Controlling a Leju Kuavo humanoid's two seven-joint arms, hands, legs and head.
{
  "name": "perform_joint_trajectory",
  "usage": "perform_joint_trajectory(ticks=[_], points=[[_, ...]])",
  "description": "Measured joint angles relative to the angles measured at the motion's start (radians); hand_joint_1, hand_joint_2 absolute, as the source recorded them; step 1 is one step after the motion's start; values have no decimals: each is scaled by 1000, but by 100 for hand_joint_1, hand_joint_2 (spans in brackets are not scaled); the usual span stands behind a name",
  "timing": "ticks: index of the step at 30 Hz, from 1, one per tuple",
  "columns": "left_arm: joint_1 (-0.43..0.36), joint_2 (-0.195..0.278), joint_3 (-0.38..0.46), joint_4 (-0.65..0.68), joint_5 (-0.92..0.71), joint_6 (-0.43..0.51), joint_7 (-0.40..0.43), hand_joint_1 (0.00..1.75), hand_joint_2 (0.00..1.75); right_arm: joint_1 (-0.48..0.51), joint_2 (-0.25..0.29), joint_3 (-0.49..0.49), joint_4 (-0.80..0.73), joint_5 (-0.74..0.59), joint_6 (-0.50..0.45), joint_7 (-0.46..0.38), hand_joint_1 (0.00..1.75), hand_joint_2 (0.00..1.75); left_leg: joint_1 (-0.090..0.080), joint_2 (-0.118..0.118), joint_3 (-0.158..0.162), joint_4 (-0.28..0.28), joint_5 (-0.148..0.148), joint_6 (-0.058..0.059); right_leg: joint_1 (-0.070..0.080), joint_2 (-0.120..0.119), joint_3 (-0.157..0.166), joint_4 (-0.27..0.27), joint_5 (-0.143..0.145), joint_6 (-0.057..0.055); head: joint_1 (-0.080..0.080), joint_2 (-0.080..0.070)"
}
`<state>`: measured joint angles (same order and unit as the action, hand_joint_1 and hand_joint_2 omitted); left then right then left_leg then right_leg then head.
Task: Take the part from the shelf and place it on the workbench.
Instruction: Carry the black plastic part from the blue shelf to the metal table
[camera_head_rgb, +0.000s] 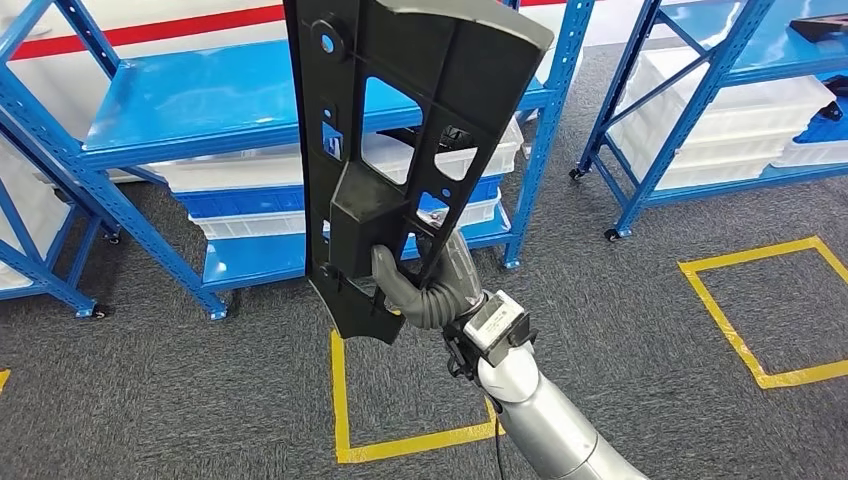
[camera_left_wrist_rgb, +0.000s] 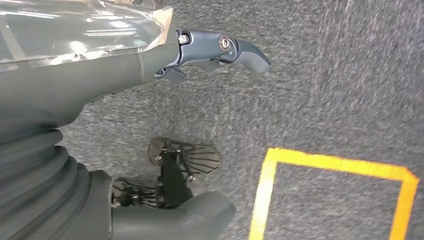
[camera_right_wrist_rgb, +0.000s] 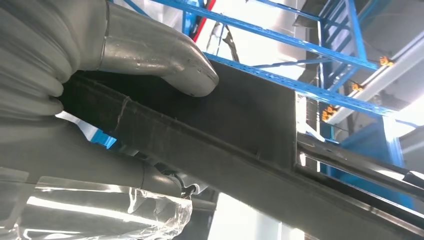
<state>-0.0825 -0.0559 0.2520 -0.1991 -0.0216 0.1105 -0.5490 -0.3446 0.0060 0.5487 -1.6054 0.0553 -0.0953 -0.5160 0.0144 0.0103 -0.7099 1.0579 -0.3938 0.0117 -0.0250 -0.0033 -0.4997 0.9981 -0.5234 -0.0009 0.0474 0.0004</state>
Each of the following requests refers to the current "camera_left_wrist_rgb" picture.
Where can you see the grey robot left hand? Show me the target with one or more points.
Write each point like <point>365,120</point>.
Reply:
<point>66,66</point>

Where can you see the black robot foot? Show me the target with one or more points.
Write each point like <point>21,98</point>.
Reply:
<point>174,179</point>

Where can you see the yellow floor tape square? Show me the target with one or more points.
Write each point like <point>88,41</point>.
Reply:
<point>265,198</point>

